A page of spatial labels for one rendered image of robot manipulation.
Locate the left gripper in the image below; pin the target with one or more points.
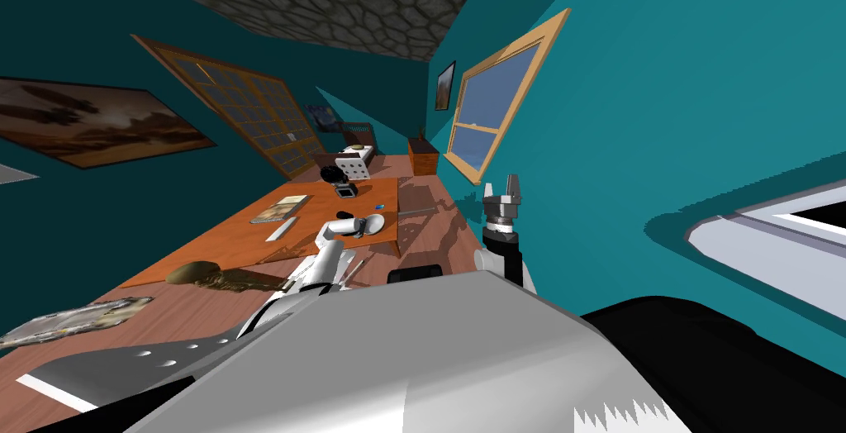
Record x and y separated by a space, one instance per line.
360 227

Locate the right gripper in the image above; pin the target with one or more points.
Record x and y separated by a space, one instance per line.
501 209

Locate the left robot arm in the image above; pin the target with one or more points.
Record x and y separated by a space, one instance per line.
330 248

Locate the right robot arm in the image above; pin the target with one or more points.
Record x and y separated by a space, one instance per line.
502 251

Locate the white round object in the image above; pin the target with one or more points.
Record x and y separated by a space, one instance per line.
375 224

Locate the black computer mouse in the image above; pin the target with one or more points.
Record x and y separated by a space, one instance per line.
344 215

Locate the black and white cube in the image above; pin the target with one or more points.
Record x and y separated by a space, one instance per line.
346 191

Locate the orange wooden table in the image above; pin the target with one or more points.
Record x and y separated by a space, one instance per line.
310 241

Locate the black round object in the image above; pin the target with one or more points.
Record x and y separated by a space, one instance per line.
330 174

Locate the white dotted box furniture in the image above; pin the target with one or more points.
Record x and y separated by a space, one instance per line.
353 163

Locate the white flat remote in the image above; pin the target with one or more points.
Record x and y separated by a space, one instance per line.
282 229

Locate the tan book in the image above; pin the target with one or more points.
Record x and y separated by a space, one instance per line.
281 209

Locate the brown wooden cabinet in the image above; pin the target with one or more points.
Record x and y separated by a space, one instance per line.
423 157

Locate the wooden framed window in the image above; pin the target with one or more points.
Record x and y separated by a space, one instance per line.
496 99

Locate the small blue picture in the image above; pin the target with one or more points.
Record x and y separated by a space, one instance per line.
324 118

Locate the small dark framed picture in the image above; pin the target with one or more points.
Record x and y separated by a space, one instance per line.
445 86

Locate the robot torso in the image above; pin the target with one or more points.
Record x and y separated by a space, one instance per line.
423 360

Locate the wooden lattice door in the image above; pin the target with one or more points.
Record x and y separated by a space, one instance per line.
251 112

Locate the brown oval lump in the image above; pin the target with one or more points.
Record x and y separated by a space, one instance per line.
192 273

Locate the large brown landscape picture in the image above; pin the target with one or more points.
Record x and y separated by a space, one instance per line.
92 122

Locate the grey crumpled cloth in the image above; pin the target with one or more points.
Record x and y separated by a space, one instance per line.
73 319

